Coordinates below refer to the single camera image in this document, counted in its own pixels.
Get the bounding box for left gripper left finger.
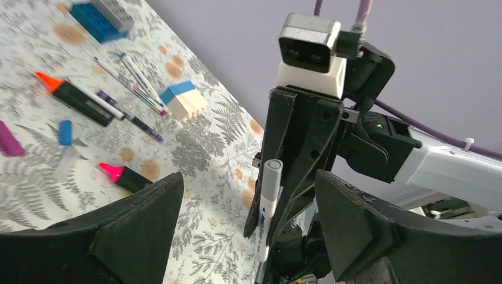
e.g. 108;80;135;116
1;172;184;283

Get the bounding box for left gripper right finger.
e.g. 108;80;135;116
314;170;501;283

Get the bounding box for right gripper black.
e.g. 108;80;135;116
243;88;396;284

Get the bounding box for white grey marker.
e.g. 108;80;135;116
256;159;283;263

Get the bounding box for black highlighter pink cap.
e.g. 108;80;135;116
99;163;153;193

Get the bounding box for clear pen cap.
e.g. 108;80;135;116
54;146;80;181

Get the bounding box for purple pen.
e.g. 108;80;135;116
96;90;164;143

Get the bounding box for white black marker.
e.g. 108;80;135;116
68;80;124;120

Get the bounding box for blue cap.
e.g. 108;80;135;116
58;120;73;146

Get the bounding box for purple pen cap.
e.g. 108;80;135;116
1;121;25;157

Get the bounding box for black highlighter orange cap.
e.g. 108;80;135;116
35;71;115;127

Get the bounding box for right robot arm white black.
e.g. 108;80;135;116
244;87;501;283

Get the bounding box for white pink pen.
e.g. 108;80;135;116
93;56;167;116

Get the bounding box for white blue block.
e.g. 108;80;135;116
159;80;208;122

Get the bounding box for floral patterned table mat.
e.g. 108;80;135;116
1;1;262;283

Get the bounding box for blue box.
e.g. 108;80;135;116
70;0;134;44

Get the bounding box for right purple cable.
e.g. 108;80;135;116
313;0;502;162

